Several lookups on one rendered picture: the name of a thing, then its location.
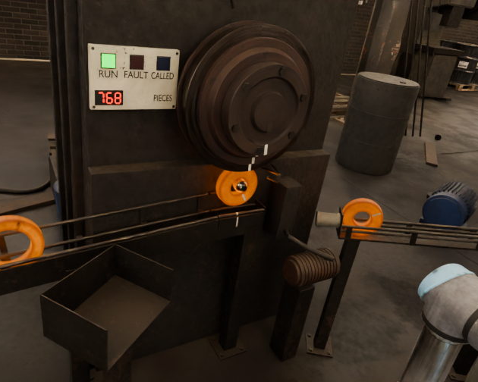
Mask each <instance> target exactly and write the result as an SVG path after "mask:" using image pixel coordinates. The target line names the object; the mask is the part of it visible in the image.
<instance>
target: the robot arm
mask: <svg viewBox="0 0 478 382"><path fill-rule="evenodd" d="M418 295H419V296H420V298H421V299H422V300H423V301H425V305H424V307H423V310H422V312H421V318H422V320H423V323H424V325H423V329H422V330H421V332H420V335H419V337H418V340H417V342H416V345H415V347H414V349H413V352H412V353H411V355H410V358H409V360H408V363H407V365H406V367H405V369H404V372H403V374H402V376H401V379H400V381H399V382H444V381H445V379H446V377H447V375H448V373H449V371H450V370H451V367H452V365H453V364H454V361H455V359H456V358H457V356H458V353H459V352H460V350H461V347H462V346H463V344H470V345H471V346H472V347H473V348H474V349H476V350H477V351H478V277H477V276H476V275H475V274H474V273H473V272H470V271H468V270H467V269H466V268H465V267H463V266H462V265H459V264H448V265H443V266H441V267H439V268H437V269H435V270H434V271H433V272H431V273H430V274H428V275H427V276H426V277H425V278H424V279H423V281H422V282H421V284H420V285H419V288H418Z"/></svg>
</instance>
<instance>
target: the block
mask: <svg viewBox="0 0 478 382"><path fill-rule="evenodd" d="M274 179H275V180H277V181H279V182H280V183H279V184H277V183H275V182H272V189H271V193H270V197H269V204H268V208H267V213H266V220H265V224H264V228H265V229H266V230H267V231H268V232H269V233H270V234H271V235H272V236H273V237H274V238H275V239H277V240H279V239H283V238H285V235H284V230H286V229H287V230H288V232H289V234H290V235H291V233H292V229H293V226H294V220H295V217H296V213H297V207H298V204H299V200H300V194H301V191H302V186H301V185H300V184H299V183H298V182H297V181H296V180H294V179H293V178H291V177H289V176H283V177H275V178H274Z"/></svg>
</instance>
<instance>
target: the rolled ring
mask: <svg viewBox="0 0 478 382"><path fill-rule="evenodd" d="M6 230H16V231H20V232H22V233H25V234H26V235H27V236H28V237H29V238H30V247H29V249H28V250H27V251H26V252H25V253H24V254H23V255H22V256H21V257H19V258H16V259H14V260H10V261H0V265H3V264H7V263H10V262H14V261H20V260H24V259H27V258H33V257H37V256H41V255H42V253H43V250H44V246H45V242H44V238H43V235H42V231H41V230H40V228H39V227H38V226H37V225H36V224H35V223H34V222H33V221H31V220H30V219H28V218H24V217H21V216H17V215H3V216H0V232H2V231H6Z"/></svg>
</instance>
